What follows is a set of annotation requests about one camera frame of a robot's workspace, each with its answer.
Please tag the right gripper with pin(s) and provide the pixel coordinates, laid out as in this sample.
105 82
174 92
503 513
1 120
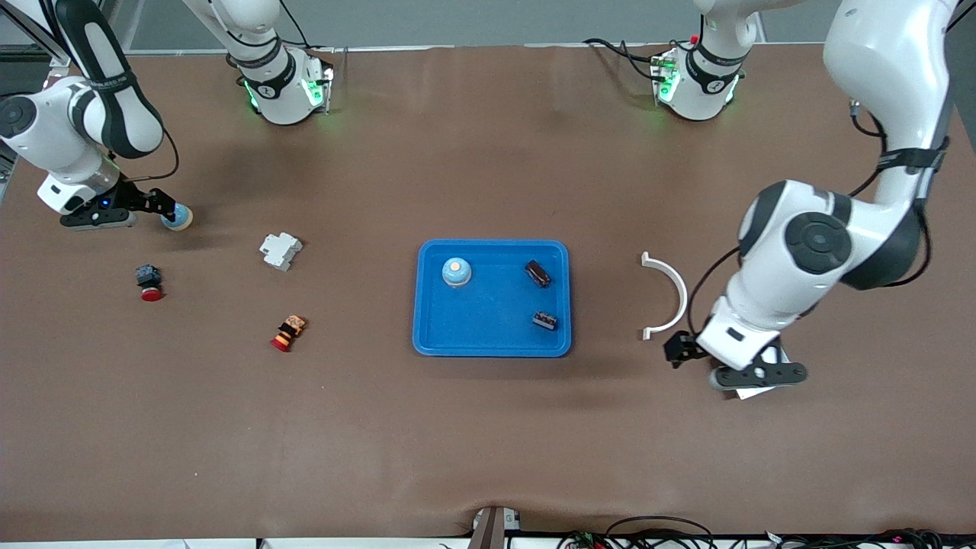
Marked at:
142 199

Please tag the white curved plastic bracket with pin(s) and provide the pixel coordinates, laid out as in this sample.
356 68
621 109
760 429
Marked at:
681 293

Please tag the blue plastic tray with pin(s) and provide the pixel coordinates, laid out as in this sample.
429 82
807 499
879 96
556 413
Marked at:
496 297

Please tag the blue bell with white top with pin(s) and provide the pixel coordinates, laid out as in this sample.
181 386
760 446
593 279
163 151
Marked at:
456 271
181 221

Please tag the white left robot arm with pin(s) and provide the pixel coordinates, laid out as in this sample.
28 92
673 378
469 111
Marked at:
816 244

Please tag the black red emergency push button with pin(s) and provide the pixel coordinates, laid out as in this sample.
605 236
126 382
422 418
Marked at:
149 278

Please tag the grey metal table clamp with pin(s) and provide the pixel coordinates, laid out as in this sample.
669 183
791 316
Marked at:
492 530

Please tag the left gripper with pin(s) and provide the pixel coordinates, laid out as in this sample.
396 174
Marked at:
681 348

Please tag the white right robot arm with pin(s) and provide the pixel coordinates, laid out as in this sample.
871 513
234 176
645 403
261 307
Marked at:
46 130

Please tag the orange red push button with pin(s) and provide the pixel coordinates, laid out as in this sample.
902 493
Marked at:
290 332

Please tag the white circuit breaker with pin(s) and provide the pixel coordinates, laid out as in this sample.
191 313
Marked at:
280 252

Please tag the silver metal plate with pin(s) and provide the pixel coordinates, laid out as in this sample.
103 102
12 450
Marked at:
751 394

